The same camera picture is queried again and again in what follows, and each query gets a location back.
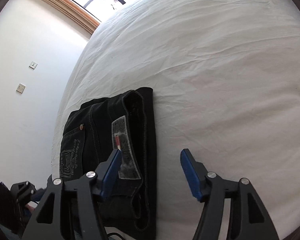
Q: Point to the wall socket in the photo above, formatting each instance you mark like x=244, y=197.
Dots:
x=33, y=65
x=20, y=89

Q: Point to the lower wall socket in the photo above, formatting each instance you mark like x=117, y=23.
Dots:
x=20, y=89

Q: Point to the white bed sheet mattress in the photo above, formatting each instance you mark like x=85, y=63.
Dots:
x=226, y=81

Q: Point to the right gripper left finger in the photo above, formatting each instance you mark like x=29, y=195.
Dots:
x=51, y=218

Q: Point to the wooden window sill frame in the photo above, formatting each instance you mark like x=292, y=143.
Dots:
x=76, y=13

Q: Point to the person's left hand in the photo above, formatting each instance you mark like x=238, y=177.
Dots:
x=30, y=208

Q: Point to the black denim pants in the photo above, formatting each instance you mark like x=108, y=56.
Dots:
x=115, y=138

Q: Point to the upper wall socket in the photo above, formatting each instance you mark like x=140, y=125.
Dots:
x=33, y=65

